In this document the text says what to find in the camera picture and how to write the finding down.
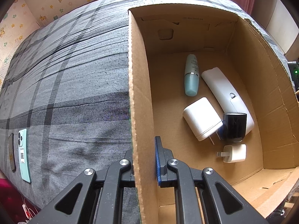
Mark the white remote control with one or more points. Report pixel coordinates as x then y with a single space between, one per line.
219 86

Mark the beige wardrobe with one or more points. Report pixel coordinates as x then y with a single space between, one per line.
283 25

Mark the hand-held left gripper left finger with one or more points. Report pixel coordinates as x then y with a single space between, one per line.
105 186

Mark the black smartphone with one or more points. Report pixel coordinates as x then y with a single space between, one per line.
12 151

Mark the grey plaid bed sheet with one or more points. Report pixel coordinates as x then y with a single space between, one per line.
74 74

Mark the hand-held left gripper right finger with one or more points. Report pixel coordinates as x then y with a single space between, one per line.
158 165

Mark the large white charger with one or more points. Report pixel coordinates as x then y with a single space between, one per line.
201 117

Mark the green smartphone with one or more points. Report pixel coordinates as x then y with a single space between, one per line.
24 154

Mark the teal cosmetic bottle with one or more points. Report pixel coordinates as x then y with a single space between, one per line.
191 79

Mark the red bed cover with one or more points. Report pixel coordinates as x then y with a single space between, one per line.
8 196

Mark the small white charger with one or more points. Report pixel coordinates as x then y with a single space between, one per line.
234 153

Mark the black key fob with keyring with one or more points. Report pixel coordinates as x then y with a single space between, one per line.
233 128

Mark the cardboard box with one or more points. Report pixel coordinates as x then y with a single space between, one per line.
170 86

